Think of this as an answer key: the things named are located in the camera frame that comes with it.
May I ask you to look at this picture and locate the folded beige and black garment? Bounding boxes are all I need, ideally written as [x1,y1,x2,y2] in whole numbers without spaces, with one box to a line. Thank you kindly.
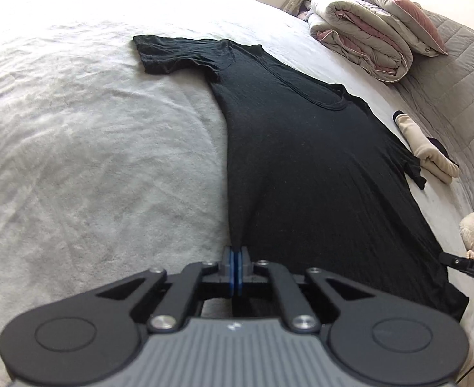
[393,110,460,185]

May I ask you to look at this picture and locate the bed with grey sheet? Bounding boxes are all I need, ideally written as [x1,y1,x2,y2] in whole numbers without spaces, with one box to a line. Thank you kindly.
[0,0,474,383]

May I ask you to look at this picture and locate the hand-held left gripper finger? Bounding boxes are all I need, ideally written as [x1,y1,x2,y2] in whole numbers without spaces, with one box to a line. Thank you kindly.
[236,246,374,333]
[94,246,236,333]

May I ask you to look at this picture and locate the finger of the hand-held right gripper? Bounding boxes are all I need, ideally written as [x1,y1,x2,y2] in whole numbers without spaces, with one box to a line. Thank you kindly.
[439,252,469,271]

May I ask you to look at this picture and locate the black t-shirt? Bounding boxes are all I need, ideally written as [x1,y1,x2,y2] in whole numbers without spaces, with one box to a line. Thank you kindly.
[132,34,470,323]

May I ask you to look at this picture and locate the folded grey pink comforter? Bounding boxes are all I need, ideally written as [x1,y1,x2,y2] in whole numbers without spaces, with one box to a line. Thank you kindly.
[307,0,414,85]

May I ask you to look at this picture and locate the grey quilted bed cover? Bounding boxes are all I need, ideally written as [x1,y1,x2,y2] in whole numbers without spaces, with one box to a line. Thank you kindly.
[398,10,474,210]

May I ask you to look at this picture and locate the grey pink pillow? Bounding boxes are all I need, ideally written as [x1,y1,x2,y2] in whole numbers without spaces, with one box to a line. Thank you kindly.
[348,0,449,57]

